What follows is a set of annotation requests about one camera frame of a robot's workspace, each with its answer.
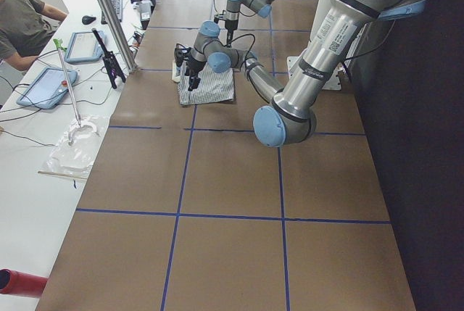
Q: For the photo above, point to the black computer mouse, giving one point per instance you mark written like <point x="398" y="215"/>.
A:
<point x="88" y="19"/>

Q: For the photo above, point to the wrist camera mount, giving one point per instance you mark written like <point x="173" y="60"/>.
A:
<point x="219" y="17"/>
<point x="180" y="54"/>

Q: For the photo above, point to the black camera stand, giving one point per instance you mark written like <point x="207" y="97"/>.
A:
<point x="110" y="62"/>

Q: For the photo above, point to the black keyboard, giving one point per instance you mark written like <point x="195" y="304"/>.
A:
<point x="118" y="8"/>

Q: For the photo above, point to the aluminium frame post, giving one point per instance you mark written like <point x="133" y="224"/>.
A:
<point x="118" y="34"/>

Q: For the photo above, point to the clear plastic bag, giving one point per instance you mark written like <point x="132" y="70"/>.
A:
<point x="75" y="153"/>

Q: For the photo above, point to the wooden stick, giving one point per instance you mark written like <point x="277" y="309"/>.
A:
<point x="63" y="175"/>

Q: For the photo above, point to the red fire extinguisher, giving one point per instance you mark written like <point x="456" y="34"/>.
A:
<point x="22" y="284"/>

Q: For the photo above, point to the silver metal rod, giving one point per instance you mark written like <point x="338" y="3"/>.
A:
<point x="60" y="50"/>

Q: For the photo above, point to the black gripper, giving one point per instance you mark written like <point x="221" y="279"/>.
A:
<point x="193" y="69"/>
<point x="230" y="27"/>

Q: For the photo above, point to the striped polo shirt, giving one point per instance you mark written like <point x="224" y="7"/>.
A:
<point x="213" y="87"/>

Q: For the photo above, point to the seated person in olive shirt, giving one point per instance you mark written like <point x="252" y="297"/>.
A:
<point x="25" y="30"/>

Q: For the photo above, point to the lower teach pendant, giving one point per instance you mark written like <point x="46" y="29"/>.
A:
<point x="46" y="91"/>

